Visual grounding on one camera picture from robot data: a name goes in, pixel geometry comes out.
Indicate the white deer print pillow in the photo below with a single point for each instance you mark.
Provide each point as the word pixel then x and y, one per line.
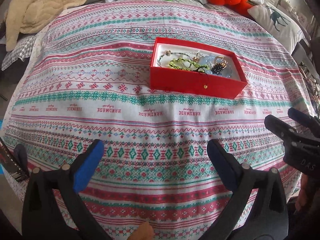
pixel 284 29

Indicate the person's right hand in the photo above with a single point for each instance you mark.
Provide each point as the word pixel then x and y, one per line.
pixel 303 196

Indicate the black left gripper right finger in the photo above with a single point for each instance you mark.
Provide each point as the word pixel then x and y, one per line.
pixel 257 208

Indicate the patterned christmas bedspread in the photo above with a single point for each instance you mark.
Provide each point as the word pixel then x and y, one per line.
pixel 88 78

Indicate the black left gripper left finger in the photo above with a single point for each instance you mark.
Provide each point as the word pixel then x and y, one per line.
pixel 41 216

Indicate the grey checkered sheet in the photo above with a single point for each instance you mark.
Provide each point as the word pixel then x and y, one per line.
pixel 21 52

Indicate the beige quilted blanket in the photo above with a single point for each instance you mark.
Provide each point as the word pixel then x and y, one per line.
pixel 31 16

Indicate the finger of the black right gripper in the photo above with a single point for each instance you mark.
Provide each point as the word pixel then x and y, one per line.
pixel 310 122
pixel 284 131

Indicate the small gold charm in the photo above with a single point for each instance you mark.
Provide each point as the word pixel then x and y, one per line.
pixel 196 58

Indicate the silver ring keychain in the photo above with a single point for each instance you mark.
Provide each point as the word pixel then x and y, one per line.
pixel 220 60

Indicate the red jewelry box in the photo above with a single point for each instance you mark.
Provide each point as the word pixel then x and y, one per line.
pixel 179 73

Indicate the black bead cluster charm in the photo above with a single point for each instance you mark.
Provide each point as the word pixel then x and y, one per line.
pixel 217 69

